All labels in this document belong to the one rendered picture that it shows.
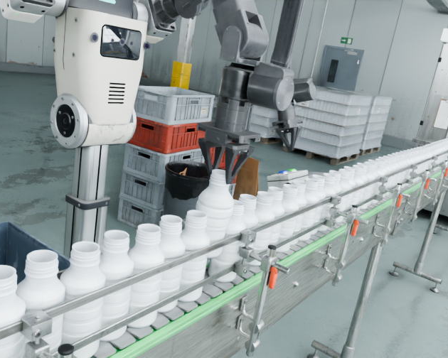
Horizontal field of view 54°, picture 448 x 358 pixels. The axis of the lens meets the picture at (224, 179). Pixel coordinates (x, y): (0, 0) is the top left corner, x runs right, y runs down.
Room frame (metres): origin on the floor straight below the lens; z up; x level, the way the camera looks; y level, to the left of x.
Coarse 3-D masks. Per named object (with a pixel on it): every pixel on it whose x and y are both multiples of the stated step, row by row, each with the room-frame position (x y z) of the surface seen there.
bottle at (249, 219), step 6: (240, 198) 0.88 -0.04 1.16; (246, 198) 0.90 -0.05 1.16; (252, 198) 0.90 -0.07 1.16; (246, 204) 0.87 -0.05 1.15; (252, 204) 0.88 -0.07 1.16; (246, 210) 0.87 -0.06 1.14; (252, 210) 0.88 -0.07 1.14; (246, 216) 0.87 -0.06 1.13; (252, 216) 0.88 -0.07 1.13; (246, 222) 0.86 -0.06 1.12; (252, 222) 0.87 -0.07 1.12; (246, 228) 0.86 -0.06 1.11; (252, 246) 0.88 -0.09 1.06; (240, 258) 0.86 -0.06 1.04
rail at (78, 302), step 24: (408, 168) 1.89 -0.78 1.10; (384, 192) 1.64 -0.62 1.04; (288, 216) 0.97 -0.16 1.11; (336, 216) 1.25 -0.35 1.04; (288, 240) 1.00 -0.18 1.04; (168, 264) 0.64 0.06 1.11; (120, 288) 0.56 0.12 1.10; (192, 288) 0.70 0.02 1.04; (48, 312) 0.46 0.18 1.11; (144, 312) 0.60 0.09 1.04; (0, 336) 0.41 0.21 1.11; (96, 336) 0.53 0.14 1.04
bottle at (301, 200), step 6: (294, 180) 1.10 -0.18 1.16; (300, 186) 1.07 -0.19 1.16; (300, 192) 1.07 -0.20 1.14; (300, 198) 1.07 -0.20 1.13; (300, 204) 1.06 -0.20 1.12; (300, 216) 1.06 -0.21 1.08; (300, 222) 1.07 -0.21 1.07; (294, 228) 1.06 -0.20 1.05; (300, 228) 1.08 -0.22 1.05; (294, 240) 1.06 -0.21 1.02
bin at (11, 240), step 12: (0, 228) 1.01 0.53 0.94; (12, 228) 1.02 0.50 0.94; (0, 240) 1.01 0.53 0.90; (12, 240) 1.01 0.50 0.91; (24, 240) 0.98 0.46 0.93; (36, 240) 0.96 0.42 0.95; (0, 252) 1.01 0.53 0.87; (12, 252) 1.01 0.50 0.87; (24, 252) 0.98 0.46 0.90; (0, 264) 1.01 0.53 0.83; (12, 264) 1.01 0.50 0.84; (24, 264) 0.98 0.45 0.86; (60, 264) 0.90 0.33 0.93; (24, 276) 0.98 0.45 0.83
